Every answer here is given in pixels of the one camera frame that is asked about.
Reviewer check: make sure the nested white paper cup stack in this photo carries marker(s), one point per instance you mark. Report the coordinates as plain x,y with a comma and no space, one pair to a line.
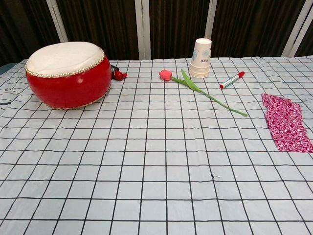
199,71

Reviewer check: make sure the red drum with white head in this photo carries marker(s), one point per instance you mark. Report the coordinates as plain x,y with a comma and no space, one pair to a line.
68,83

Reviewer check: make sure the red and white marker pen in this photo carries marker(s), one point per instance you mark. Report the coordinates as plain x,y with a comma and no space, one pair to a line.
231,81

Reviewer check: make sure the white black grid tablecloth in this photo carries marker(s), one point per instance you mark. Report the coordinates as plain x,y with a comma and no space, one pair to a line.
146,159

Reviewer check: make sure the white printed paper cup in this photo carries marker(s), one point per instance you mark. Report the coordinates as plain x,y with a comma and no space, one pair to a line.
202,52

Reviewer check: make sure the pink artificial tulip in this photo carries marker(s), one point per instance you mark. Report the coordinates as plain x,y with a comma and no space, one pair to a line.
187,82

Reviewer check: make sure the white frame post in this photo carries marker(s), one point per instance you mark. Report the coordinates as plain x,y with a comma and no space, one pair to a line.
142,29
212,18
297,29
56,20

